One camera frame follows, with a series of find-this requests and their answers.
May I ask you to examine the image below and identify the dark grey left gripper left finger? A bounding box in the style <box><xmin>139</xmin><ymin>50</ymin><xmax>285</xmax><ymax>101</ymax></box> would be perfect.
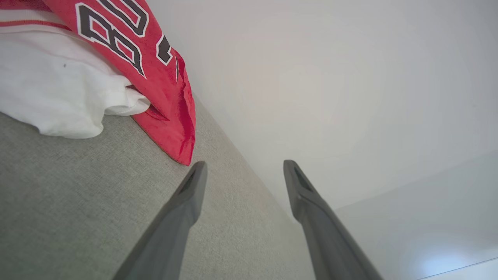
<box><xmin>113</xmin><ymin>161</ymin><xmax>207</xmax><ymax>280</ymax></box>

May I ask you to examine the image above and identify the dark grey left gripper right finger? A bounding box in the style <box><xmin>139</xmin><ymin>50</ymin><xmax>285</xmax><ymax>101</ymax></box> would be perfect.
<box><xmin>283</xmin><ymin>160</ymin><xmax>384</xmax><ymax>280</ymax></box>

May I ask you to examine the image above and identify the red and white sports jersey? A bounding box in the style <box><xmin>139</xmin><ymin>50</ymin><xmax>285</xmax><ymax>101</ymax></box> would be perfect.
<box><xmin>0</xmin><ymin>0</ymin><xmax>196</xmax><ymax>166</ymax></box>

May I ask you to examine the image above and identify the grey fabric sofa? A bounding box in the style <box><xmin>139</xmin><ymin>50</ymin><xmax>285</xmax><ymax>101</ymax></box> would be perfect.
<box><xmin>0</xmin><ymin>93</ymin><xmax>316</xmax><ymax>280</ymax></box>

